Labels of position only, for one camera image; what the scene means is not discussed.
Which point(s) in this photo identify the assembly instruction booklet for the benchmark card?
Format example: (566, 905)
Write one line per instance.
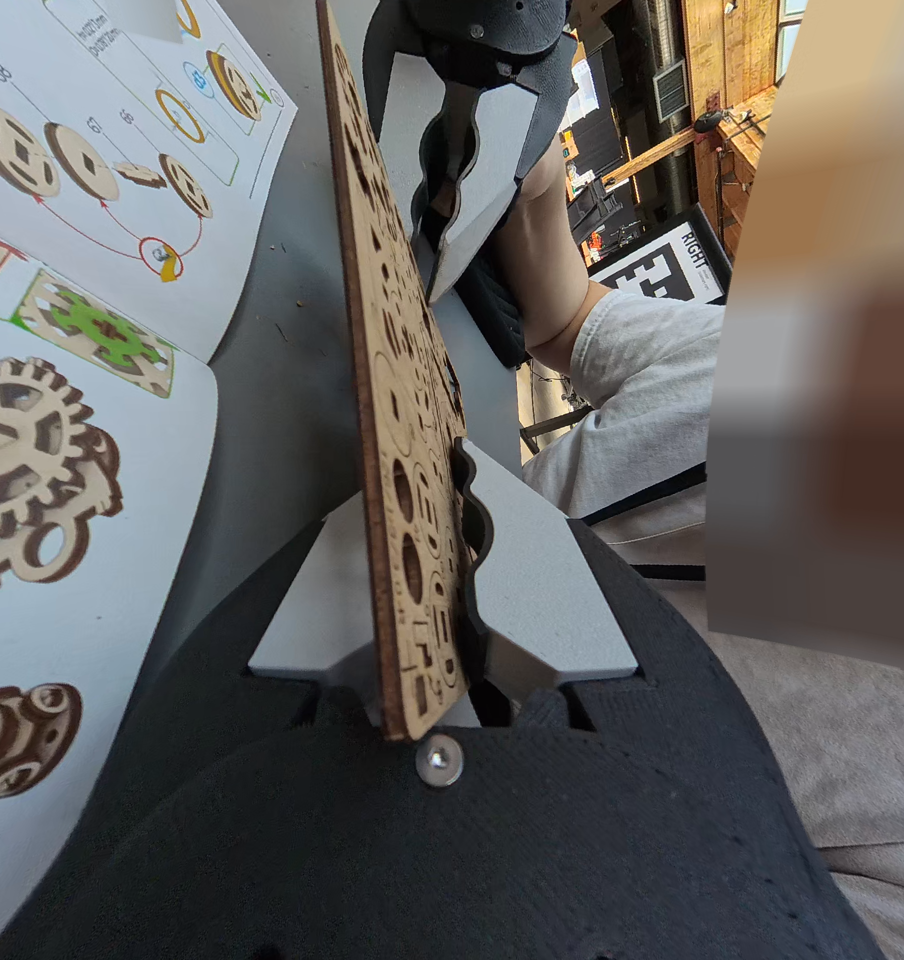
(84, 525)

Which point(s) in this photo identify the black white marker board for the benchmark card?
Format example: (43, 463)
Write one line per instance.
(662, 270)

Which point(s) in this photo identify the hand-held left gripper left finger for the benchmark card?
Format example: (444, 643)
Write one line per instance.
(309, 622)

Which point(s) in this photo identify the wooden laser-cut parts sheet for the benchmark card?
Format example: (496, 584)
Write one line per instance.
(392, 375)

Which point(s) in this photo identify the person's right forearm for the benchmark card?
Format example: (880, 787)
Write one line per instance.
(549, 277)

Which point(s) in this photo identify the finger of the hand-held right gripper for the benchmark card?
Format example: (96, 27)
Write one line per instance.
(407, 120)
(497, 165)

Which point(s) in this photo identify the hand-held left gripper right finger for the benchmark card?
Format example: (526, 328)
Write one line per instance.
(557, 600)

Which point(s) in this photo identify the black padded wrist rest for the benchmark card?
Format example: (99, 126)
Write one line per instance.
(497, 315)

